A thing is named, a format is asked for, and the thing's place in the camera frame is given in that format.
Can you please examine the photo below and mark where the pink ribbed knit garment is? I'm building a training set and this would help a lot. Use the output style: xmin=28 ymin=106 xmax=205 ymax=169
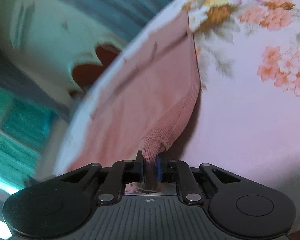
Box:
xmin=69 ymin=11 xmax=200 ymax=192

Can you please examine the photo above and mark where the white red heart headboard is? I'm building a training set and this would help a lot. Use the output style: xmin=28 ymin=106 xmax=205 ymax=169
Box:
xmin=0 ymin=0 xmax=127 ymax=96

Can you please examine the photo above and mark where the floral pink bed sheet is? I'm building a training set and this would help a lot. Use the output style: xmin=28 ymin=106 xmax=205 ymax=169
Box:
xmin=53 ymin=0 xmax=300 ymax=193

